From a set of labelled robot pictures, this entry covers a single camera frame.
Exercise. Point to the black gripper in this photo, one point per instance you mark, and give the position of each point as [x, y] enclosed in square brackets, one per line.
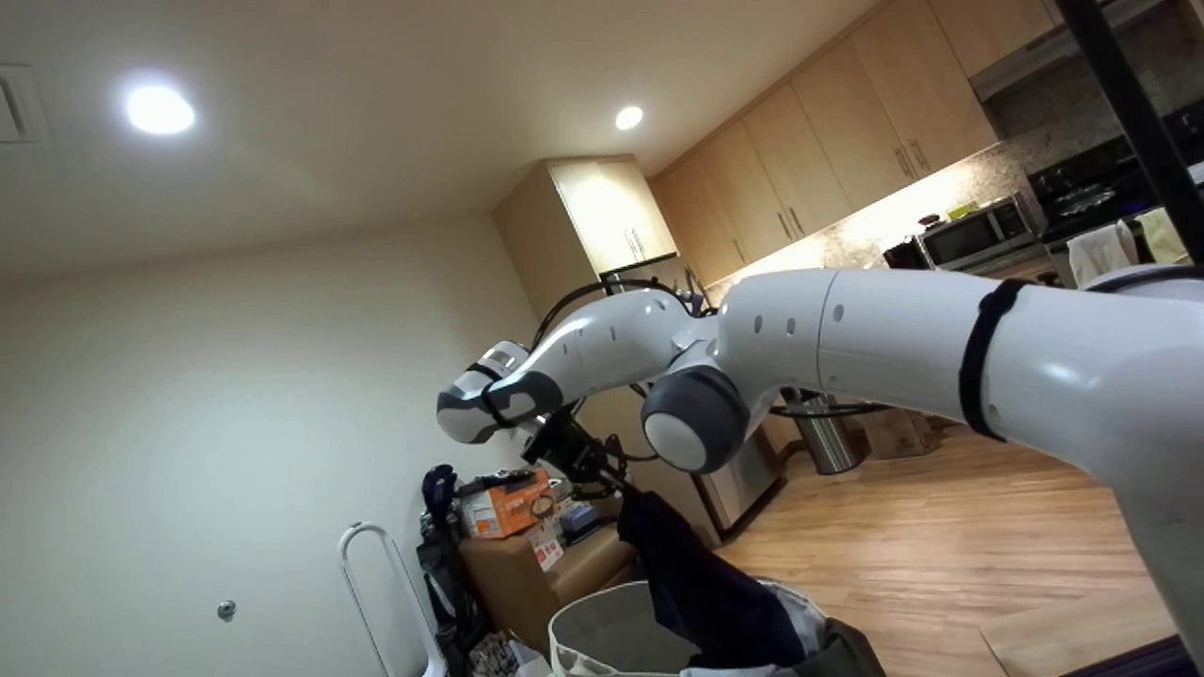
[564, 443]

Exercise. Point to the navy and white vest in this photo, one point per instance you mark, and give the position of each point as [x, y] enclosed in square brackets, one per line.
[701, 575]

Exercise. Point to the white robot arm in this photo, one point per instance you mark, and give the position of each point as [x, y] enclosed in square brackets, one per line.
[877, 338]

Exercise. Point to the black bag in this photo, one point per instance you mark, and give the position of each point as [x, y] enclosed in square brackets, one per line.
[444, 586]

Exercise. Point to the cream canvas laundry bag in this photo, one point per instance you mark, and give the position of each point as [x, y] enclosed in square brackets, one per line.
[602, 641]

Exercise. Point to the crumpled plastic bag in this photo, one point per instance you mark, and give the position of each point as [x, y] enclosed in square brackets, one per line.
[509, 659]

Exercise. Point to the brown paper bag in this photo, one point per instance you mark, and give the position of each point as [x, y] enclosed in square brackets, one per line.
[903, 437]

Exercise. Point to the dark green fabric bag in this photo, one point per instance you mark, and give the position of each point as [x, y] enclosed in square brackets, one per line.
[849, 650]

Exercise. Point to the white and blue package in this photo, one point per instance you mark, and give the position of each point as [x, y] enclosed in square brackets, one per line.
[579, 515]

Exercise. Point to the orange package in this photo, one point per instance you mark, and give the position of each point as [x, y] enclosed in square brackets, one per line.
[509, 507]

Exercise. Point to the brown cardboard box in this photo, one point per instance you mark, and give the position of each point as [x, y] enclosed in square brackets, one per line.
[513, 575]

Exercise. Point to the stainless steel refrigerator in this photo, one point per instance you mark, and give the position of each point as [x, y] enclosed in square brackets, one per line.
[740, 482]

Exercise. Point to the white tube rack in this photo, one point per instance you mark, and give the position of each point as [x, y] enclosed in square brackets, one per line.
[364, 527]

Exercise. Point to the tall beige pantry cabinet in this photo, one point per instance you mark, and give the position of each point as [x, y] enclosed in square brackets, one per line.
[602, 211]

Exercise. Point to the stainless steel trash can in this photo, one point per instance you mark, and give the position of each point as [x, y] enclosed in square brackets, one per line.
[829, 443]

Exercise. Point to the round recessed ceiling light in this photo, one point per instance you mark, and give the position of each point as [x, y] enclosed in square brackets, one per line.
[158, 107]
[631, 116]

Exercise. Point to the black countertop appliance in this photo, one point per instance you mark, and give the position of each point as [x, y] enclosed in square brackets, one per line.
[903, 252]

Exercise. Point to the silver microwave oven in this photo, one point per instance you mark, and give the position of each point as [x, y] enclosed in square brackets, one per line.
[978, 233]

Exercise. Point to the white hanging towel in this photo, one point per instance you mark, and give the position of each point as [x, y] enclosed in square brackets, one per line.
[1100, 250]

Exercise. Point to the dark flat base edge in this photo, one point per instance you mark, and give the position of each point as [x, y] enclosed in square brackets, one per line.
[1130, 659]

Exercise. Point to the range hood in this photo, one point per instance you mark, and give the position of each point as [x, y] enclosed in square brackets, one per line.
[1038, 57]

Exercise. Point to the yellow hanging cloth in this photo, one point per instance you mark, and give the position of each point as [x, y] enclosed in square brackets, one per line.
[1160, 236]

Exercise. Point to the black metal pole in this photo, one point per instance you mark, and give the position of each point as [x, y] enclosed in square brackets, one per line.
[1130, 99]

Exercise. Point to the small wall knob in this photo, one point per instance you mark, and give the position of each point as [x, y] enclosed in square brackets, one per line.
[228, 610]

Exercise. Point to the beige kitchen wall cabinets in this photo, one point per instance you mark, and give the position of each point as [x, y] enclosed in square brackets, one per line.
[814, 136]

